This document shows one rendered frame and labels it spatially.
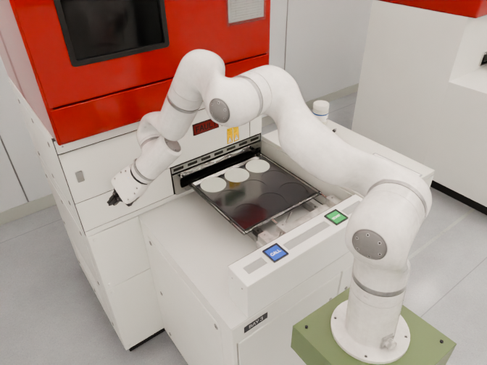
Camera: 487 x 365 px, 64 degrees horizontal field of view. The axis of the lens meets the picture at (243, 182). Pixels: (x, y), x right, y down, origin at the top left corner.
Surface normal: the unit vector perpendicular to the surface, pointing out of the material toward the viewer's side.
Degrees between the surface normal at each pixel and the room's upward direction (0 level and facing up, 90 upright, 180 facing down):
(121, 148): 90
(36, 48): 90
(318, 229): 0
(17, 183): 90
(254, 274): 0
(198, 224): 0
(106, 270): 90
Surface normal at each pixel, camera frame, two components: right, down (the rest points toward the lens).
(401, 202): 0.29, -0.65
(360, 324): -0.70, 0.40
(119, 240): 0.60, 0.46
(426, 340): -0.04, -0.85
